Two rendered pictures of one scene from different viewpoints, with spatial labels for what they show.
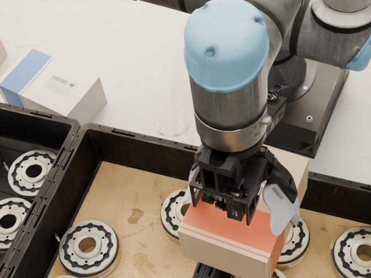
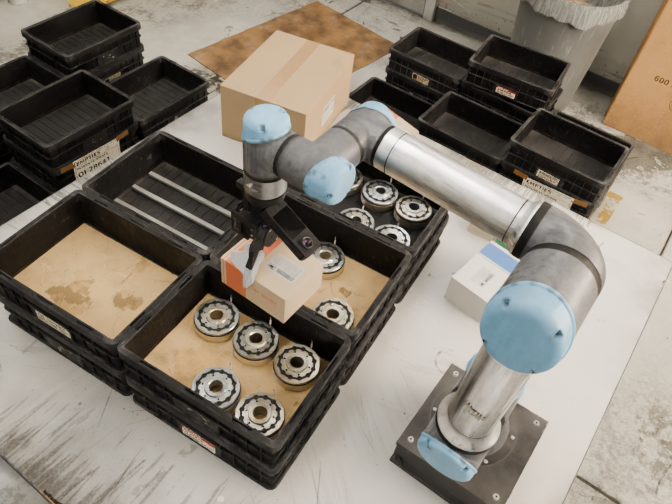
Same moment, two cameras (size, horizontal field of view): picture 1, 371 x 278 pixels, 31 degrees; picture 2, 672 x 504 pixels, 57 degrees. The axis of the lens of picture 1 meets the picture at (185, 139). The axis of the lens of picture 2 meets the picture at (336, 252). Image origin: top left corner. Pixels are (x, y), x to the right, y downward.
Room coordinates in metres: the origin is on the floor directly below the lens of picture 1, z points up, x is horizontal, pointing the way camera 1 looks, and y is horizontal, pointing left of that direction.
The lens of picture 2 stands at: (0.52, -0.85, 2.05)
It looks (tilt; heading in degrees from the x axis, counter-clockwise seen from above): 48 degrees down; 87
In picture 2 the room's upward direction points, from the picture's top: 9 degrees clockwise
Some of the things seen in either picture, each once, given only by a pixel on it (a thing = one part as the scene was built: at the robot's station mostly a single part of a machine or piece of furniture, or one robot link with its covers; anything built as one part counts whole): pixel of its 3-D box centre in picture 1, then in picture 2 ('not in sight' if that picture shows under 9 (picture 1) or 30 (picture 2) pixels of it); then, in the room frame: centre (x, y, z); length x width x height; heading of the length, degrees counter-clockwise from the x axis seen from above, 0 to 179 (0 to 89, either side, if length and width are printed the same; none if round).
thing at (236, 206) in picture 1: (232, 162); (261, 210); (0.42, -0.05, 1.24); 0.09 x 0.08 x 0.12; 147
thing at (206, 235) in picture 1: (245, 208); (272, 272); (0.44, -0.06, 1.09); 0.16 x 0.12 x 0.07; 147
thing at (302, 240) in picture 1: (278, 234); (296, 363); (0.51, -0.12, 0.86); 0.10 x 0.10 x 0.01
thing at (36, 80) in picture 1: (52, 92); (485, 280); (1.00, 0.27, 0.74); 0.20 x 0.12 x 0.09; 50
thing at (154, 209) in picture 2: not in sight; (182, 204); (0.16, 0.32, 0.87); 0.40 x 0.30 x 0.11; 153
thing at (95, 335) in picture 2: not in sight; (94, 262); (0.02, 0.05, 0.92); 0.40 x 0.30 x 0.02; 153
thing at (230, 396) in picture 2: not in sight; (215, 387); (0.35, -0.20, 0.86); 0.10 x 0.10 x 0.01
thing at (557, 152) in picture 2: not in sight; (550, 185); (1.48, 1.16, 0.37); 0.40 x 0.30 x 0.45; 147
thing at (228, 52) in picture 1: (228, 62); (267, 143); (0.42, -0.05, 1.40); 0.09 x 0.08 x 0.11; 147
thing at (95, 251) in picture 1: (87, 245); (325, 255); (0.55, 0.20, 0.86); 0.05 x 0.05 x 0.01
